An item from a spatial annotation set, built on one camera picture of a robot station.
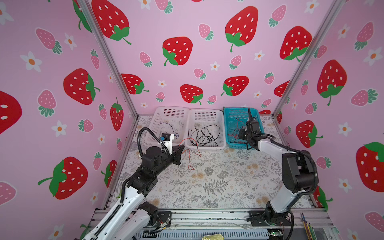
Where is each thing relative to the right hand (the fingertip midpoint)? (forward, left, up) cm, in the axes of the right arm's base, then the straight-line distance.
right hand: (241, 131), depth 97 cm
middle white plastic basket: (+16, +28, -6) cm, 33 cm away
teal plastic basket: (+18, +2, -7) cm, 19 cm away
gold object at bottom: (-58, +13, -7) cm, 60 cm away
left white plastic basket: (+14, +54, -9) cm, 57 cm away
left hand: (-27, +32, +17) cm, 45 cm away
